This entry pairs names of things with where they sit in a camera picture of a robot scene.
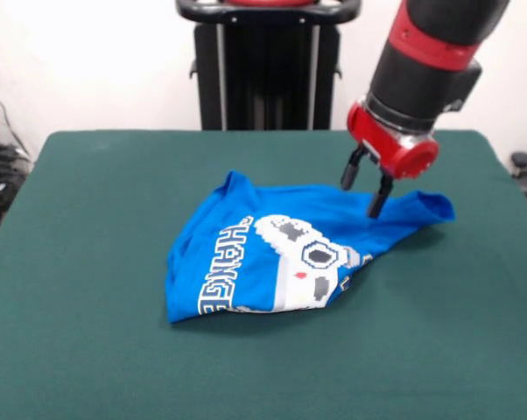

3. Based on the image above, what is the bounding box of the dark green table cloth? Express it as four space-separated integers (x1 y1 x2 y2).
0 129 527 420

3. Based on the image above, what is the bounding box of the black office chair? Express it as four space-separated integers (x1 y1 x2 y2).
509 150 527 220

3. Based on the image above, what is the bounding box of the black cable tangle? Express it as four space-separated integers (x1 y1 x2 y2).
0 80 35 231

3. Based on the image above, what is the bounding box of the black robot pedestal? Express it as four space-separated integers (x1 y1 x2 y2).
175 0 362 131

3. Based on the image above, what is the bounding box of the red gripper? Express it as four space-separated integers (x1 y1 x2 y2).
340 101 440 220

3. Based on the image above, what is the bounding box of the blue printed T-shirt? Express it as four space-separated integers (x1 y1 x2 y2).
165 169 456 325

